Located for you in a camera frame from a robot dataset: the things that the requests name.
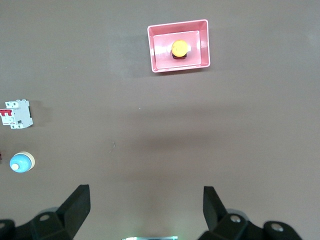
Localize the blue dome cream base knob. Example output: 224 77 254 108
9 151 36 174

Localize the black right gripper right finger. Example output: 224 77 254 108
198 185 304 240

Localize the white circuit breaker red switch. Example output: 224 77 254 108
0 99 34 130

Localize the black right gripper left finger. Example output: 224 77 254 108
0 184 91 240

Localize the yellow push button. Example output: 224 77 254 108
171 39 188 60

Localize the pink plastic box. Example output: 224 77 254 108
146 18 211 74

